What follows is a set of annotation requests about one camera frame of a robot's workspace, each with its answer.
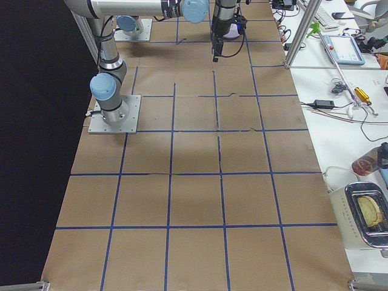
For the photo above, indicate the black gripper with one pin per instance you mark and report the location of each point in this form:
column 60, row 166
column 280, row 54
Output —
column 219, row 30

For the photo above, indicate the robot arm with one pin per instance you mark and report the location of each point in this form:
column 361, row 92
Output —
column 106, row 85
column 224, row 15

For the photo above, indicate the black power adapter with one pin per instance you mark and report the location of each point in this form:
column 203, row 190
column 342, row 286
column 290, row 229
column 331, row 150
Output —
column 323, row 104

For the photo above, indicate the white keyboard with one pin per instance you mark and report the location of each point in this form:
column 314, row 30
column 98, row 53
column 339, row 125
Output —
column 327, row 23

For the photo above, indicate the blue teach pendant tablet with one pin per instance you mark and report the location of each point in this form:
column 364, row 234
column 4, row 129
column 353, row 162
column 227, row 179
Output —
column 343, row 49

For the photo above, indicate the yellow tool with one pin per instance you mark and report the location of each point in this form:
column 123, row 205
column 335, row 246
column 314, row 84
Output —
column 362, row 95

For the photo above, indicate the white toaster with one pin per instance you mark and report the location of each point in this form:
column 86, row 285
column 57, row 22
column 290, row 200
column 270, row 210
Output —
column 354, row 231

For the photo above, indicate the toast slice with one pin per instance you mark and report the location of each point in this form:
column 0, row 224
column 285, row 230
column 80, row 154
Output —
column 370, row 210

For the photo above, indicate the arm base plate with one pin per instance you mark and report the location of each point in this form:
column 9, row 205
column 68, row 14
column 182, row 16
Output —
column 141, row 33
column 120, row 121

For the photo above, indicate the aluminium frame post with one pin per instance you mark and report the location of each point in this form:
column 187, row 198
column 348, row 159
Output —
column 300, row 34

